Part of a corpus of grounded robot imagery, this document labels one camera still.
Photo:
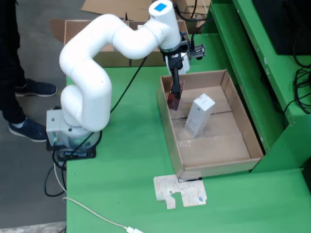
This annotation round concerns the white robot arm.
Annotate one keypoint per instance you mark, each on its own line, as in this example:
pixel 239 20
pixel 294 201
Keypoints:
pixel 85 72

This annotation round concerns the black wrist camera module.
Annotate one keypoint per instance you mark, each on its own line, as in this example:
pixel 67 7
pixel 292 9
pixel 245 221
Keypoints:
pixel 198 51

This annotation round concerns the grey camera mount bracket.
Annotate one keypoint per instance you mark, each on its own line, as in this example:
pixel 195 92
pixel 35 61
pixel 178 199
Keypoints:
pixel 182 44

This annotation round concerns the person's dark trouser legs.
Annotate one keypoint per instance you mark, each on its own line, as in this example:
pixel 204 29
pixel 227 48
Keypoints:
pixel 7 60

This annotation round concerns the flat cardboard sheet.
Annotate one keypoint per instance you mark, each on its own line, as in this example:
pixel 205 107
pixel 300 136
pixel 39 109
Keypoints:
pixel 116 8

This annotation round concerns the dark red carton box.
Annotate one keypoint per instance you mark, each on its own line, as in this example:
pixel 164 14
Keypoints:
pixel 173 104

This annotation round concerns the tall white carton box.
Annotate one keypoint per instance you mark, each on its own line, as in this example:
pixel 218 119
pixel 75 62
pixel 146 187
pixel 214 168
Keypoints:
pixel 199 114

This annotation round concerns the shallow cardboard tray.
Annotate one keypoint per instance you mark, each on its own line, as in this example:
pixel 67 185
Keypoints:
pixel 218 145

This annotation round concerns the white scribbled paper cutout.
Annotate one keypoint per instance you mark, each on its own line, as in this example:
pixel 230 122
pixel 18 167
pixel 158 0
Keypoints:
pixel 179 189

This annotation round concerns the brown cardboard boxes pile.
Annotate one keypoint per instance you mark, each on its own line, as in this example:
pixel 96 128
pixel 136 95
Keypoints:
pixel 189 7

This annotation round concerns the dark blue sneaker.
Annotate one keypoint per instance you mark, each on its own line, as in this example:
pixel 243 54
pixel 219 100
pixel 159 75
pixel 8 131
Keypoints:
pixel 39 88
pixel 29 131

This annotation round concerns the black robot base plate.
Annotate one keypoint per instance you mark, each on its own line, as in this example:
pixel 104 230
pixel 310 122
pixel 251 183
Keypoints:
pixel 90 155

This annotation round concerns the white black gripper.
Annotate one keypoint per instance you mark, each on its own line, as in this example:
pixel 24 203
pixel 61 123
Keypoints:
pixel 178 61

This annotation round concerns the cardboard box with divider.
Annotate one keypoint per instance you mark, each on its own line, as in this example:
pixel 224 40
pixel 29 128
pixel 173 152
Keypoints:
pixel 73 31

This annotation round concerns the green metal shelf unit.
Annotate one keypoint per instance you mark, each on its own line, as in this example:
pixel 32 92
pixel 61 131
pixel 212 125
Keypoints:
pixel 255 85

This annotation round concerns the black monitor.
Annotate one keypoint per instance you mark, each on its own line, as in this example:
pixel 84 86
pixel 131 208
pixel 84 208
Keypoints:
pixel 279 24

